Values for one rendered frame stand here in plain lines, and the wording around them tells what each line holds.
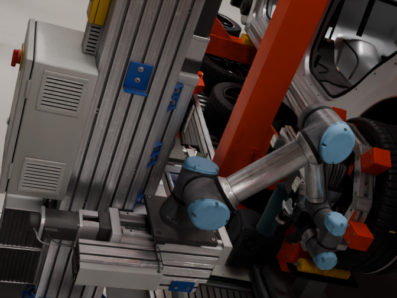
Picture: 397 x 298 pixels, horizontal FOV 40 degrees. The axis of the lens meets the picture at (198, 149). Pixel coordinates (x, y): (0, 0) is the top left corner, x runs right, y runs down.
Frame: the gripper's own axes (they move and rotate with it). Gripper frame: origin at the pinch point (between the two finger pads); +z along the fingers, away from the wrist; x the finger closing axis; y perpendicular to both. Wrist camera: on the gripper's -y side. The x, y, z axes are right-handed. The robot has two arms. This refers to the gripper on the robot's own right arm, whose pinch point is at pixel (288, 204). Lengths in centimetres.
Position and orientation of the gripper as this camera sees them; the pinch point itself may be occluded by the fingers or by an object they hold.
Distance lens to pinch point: 217.6
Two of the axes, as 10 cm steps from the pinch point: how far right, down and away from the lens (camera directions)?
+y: 3.3, -8.3, -4.5
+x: -9.2, -1.7, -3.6
